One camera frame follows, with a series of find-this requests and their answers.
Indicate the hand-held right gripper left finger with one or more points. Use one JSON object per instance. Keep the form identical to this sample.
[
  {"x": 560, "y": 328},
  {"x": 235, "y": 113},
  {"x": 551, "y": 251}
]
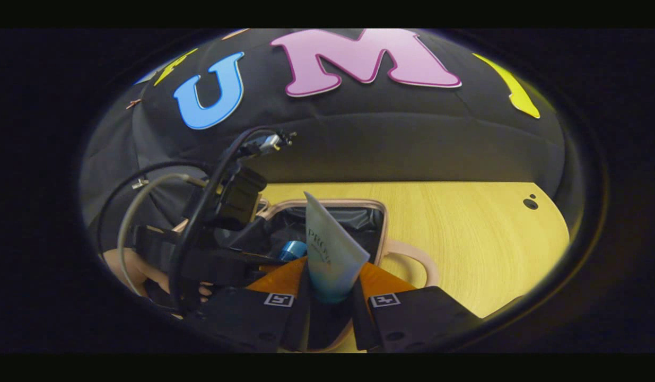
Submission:
[{"x": 295, "y": 329}]

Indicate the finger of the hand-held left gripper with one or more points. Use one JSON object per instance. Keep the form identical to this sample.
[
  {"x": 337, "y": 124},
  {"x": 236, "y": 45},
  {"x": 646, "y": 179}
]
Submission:
[{"x": 221, "y": 265}]

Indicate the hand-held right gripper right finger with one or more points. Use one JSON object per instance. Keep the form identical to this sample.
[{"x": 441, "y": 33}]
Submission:
[{"x": 364, "y": 329}]

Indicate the blue skin care bottle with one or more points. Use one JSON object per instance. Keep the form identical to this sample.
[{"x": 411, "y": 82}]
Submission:
[{"x": 293, "y": 249}]

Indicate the pale blue skin care tube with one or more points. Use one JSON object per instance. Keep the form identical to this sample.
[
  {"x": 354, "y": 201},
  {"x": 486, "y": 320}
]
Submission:
[{"x": 332, "y": 254}]

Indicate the pink suitcase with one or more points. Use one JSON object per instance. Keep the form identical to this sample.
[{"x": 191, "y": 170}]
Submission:
[{"x": 354, "y": 223}]

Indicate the black backdrop cloth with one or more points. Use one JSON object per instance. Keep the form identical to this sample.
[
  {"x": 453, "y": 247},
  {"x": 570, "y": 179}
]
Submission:
[{"x": 412, "y": 138}]

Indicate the black table grommet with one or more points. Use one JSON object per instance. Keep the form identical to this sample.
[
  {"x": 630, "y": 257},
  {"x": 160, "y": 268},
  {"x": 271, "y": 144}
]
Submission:
[{"x": 530, "y": 202}]

